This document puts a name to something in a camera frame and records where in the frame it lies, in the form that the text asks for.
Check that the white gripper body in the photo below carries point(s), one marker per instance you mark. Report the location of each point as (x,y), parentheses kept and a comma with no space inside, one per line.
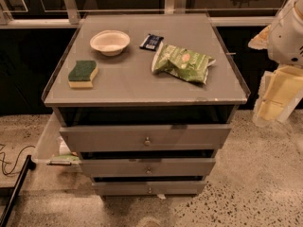
(286,39)

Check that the grey drawer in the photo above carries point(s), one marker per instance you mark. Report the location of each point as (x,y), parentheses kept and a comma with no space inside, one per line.
(148,167)
(144,138)
(149,188)

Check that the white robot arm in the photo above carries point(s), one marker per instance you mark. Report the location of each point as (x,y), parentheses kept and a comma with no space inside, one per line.
(283,38)

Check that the grey top drawer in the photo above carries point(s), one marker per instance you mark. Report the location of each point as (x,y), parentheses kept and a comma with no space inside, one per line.
(144,138)

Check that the grey drawer cabinet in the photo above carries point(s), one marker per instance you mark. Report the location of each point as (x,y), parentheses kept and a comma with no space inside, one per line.
(125,92)

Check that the grey bottom drawer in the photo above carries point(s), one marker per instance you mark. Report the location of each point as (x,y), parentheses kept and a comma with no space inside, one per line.
(149,188)

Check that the green chip bag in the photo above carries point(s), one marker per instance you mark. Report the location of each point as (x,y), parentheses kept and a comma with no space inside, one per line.
(182,63)

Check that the dark blue snack packet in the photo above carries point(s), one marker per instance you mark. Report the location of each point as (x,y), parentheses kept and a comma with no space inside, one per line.
(151,42)

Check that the white paper bowl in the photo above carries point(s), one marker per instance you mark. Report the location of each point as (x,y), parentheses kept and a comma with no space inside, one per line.
(110,42)

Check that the green yellow sponge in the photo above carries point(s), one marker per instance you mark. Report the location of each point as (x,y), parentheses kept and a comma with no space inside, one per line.
(83,74)

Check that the metal railing bracket centre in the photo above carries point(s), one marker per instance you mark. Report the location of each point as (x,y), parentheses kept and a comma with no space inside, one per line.
(175,6)

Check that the metal railing bracket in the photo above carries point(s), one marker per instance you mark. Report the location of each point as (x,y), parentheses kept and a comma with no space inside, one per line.
(72,11)
(175,6)

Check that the metal railing bracket left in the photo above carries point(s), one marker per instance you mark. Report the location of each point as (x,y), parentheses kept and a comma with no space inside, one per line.
(72,11)

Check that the black metal frame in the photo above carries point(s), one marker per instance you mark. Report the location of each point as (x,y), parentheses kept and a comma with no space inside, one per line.
(11,193)

